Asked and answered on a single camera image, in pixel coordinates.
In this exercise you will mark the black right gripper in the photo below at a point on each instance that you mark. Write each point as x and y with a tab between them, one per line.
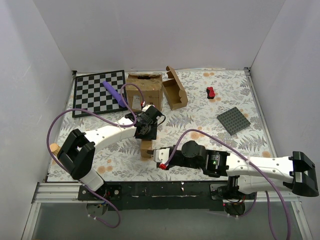
172	159

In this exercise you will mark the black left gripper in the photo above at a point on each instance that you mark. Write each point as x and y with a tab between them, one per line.
150	133

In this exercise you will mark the small cardboard express box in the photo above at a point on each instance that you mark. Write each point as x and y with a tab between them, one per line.
146	148

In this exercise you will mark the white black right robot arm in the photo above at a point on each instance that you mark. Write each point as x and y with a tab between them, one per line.
295	173

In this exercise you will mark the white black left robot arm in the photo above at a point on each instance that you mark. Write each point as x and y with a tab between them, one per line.
78	151

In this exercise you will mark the large brown cardboard box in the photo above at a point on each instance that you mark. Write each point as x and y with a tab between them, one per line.
148	85

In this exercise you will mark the open small cardboard box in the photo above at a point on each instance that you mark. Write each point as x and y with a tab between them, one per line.
174	91

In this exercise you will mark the purple cylindrical tool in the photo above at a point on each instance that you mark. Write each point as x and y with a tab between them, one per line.
118	97

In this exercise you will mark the floral patterned table mat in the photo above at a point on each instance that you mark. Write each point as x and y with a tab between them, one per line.
122	161

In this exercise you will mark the grey studded building plate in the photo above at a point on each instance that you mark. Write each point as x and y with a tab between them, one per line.
233	121

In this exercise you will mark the black and white chessboard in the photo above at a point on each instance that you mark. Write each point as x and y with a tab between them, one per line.
90	94

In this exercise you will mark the wooden cork cylinder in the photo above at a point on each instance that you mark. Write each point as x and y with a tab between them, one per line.
54	148

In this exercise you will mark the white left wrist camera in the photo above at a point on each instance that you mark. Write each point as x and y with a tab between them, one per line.
149	109

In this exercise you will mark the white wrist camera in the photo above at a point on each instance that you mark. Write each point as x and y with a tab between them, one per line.
149	109
163	158

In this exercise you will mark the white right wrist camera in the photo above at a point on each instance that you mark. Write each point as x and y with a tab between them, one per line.
163	158

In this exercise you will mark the aluminium frame rail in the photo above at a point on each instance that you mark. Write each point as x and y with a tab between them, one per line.
75	192

